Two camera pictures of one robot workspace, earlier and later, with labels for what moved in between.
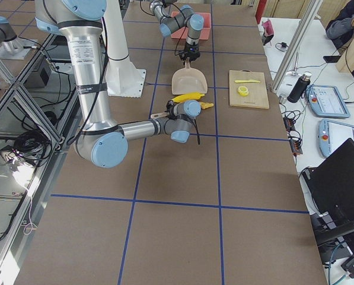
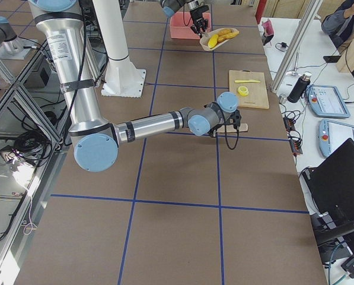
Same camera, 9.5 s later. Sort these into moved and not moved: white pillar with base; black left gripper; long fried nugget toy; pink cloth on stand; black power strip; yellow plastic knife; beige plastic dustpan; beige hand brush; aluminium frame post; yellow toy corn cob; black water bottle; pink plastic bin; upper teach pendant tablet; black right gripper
Moved: black right gripper; yellow toy corn cob; black left gripper; long fried nugget toy; beige plastic dustpan; beige hand brush
Not moved: pink cloth on stand; pink plastic bin; yellow plastic knife; white pillar with base; upper teach pendant tablet; black water bottle; aluminium frame post; black power strip
